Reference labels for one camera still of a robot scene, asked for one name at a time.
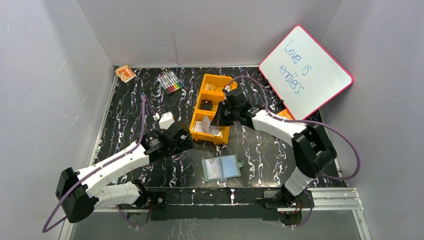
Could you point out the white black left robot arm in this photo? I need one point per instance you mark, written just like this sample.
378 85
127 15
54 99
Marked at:
82 191

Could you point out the pack of coloured markers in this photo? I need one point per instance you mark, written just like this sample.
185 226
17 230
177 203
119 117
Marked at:
169 82

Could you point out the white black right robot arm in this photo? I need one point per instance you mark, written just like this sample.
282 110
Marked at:
312 148

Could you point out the orange cover book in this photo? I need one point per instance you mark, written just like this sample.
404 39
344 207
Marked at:
285 114

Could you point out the black item in bin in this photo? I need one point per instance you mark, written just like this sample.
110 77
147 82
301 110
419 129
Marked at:
206 105

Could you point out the mint green card holder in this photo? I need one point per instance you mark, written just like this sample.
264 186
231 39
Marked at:
230 166

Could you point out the pink framed whiteboard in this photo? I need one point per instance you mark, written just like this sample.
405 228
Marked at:
304 75

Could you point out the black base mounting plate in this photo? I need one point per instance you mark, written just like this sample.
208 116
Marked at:
263 203

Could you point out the small orange card box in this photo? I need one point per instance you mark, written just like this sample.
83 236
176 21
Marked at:
125 73

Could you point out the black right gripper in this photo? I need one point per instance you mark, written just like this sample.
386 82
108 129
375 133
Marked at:
218 120

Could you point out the aluminium rail frame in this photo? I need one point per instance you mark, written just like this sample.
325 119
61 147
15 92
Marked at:
325 199

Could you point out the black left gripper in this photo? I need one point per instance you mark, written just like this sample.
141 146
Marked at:
180 142

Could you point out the orange three-compartment bin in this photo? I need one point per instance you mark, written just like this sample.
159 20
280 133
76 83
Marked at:
210 95

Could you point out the beige item in bin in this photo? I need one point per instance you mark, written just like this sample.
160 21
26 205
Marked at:
210 87

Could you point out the grey card in bin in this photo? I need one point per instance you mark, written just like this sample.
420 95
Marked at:
204 126

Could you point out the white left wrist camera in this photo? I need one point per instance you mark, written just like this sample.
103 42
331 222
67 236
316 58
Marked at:
165 120

